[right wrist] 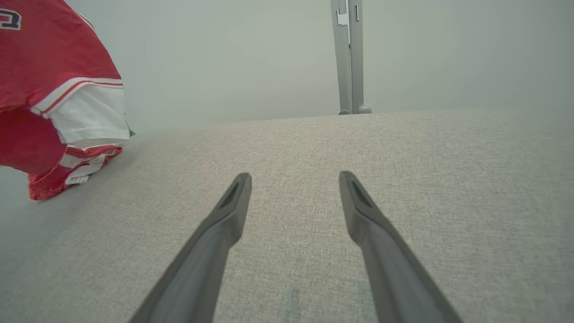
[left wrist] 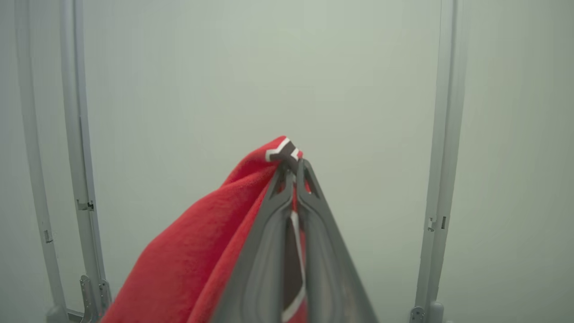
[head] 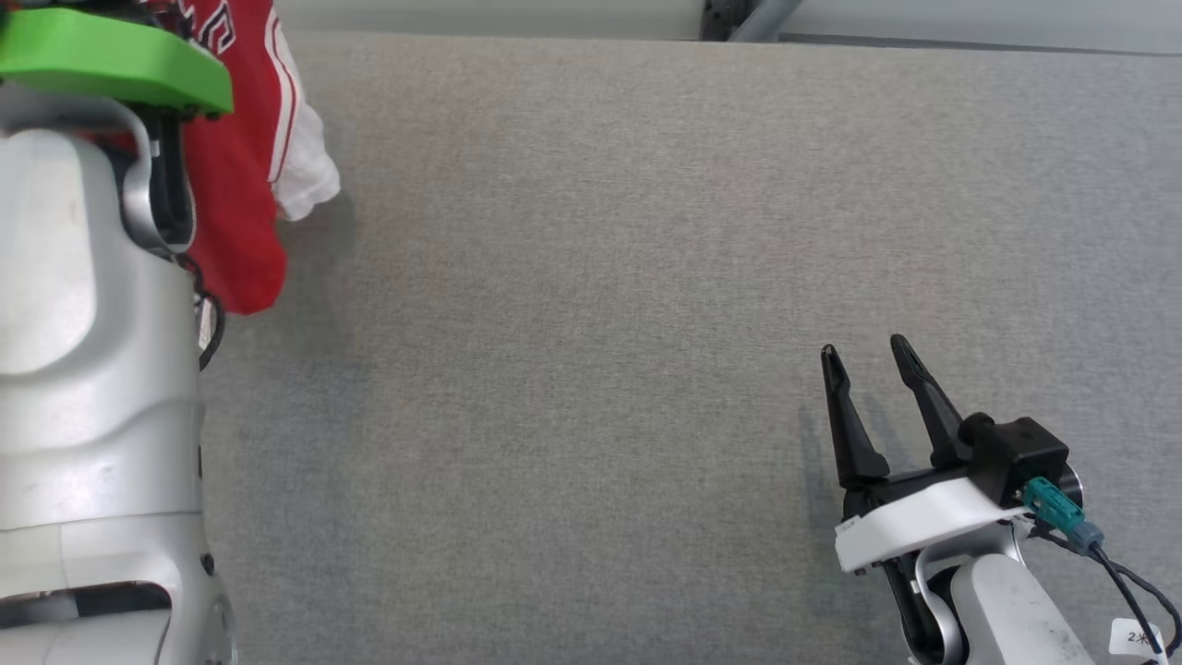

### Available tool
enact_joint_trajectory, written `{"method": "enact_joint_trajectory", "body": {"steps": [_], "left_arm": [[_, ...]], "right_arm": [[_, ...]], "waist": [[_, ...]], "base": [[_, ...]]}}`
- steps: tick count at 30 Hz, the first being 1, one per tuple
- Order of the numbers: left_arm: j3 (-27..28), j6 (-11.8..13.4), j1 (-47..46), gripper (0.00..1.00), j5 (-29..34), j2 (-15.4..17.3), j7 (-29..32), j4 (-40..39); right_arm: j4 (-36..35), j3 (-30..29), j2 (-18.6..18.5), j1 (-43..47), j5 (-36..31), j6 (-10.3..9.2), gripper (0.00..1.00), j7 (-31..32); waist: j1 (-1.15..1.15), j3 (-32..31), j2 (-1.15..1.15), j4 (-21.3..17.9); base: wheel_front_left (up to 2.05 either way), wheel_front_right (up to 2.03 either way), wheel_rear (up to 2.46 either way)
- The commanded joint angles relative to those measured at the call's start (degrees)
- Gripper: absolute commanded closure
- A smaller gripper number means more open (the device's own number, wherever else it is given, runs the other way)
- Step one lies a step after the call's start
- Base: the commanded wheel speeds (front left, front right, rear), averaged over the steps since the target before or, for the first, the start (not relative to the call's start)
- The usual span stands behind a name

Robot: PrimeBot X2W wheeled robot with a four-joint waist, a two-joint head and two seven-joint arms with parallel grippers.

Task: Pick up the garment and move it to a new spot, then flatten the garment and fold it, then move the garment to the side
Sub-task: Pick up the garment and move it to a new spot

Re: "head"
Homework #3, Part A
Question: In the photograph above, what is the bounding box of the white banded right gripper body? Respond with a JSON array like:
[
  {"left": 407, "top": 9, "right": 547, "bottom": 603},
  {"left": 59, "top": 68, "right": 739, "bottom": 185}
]
[{"left": 836, "top": 457, "right": 1035, "bottom": 574}]

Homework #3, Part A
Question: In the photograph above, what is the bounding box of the grey metal partition post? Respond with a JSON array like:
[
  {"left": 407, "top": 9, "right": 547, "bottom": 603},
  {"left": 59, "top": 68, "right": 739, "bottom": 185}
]
[{"left": 699, "top": 0, "right": 804, "bottom": 43}]

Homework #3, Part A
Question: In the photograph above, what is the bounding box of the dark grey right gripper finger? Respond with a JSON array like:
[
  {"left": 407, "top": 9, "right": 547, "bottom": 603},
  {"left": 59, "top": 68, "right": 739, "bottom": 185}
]
[
  {"left": 889, "top": 334, "right": 972, "bottom": 469},
  {"left": 820, "top": 344, "right": 892, "bottom": 490}
]

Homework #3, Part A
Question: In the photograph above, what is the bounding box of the red jersey with black lettering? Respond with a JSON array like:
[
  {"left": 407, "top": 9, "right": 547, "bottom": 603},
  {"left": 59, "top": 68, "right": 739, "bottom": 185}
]
[{"left": 139, "top": 0, "right": 341, "bottom": 317}]

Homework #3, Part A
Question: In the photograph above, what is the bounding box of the right black cable teal plug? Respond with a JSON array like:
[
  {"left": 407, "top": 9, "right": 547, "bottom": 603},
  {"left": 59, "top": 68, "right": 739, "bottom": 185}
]
[{"left": 1023, "top": 478, "right": 1182, "bottom": 665}]

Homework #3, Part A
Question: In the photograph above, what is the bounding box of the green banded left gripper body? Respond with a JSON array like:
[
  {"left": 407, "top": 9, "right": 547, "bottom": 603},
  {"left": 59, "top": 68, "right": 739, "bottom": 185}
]
[{"left": 0, "top": 7, "right": 234, "bottom": 117}]

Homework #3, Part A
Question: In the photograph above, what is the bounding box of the grey fabric sofa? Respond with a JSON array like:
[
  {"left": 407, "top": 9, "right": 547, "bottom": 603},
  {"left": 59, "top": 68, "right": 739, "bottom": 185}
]
[{"left": 199, "top": 32, "right": 1182, "bottom": 665}]

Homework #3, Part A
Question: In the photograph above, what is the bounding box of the white cable label tag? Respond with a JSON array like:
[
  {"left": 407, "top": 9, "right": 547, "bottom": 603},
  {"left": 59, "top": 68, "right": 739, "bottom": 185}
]
[{"left": 1108, "top": 619, "right": 1166, "bottom": 659}]

